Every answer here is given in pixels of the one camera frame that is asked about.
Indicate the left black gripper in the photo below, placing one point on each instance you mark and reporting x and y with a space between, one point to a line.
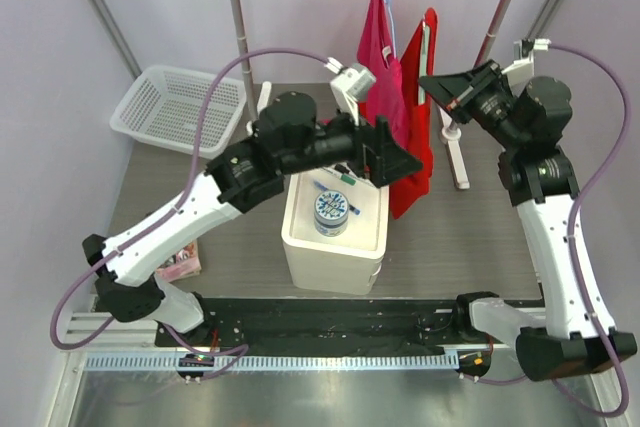
378 157

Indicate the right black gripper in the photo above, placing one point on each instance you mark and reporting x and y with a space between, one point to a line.
458 91

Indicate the red t shirt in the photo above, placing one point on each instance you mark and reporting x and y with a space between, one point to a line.
404 193

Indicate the mint green hanger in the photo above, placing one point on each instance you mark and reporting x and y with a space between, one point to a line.
423 61

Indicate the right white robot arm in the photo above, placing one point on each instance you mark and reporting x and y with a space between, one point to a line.
578 335

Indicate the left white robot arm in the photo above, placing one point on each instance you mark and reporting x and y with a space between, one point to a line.
286 139

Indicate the pink t shirt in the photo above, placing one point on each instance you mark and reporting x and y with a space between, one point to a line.
375 52

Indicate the green capped white marker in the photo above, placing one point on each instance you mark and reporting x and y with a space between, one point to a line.
339 175

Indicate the blue ballpoint pen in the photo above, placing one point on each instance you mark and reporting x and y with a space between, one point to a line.
323 188

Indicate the blue patterned round tin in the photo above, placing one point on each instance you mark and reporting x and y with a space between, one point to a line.
331 213

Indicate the white foam box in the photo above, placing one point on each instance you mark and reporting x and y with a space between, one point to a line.
348 263

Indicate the pink illustrated book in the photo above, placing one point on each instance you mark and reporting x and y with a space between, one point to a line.
183 264

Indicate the white plastic basket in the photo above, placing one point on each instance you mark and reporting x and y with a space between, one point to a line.
162 107

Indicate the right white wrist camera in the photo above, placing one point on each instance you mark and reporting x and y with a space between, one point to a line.
522 69

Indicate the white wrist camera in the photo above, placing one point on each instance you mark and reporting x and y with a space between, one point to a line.
522 69
350 86

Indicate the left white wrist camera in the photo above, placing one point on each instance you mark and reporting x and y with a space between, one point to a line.
350 86

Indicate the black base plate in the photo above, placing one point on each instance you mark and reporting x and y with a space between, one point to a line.
333 327

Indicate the white slotted cable duct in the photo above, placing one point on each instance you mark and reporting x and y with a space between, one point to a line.
186 362

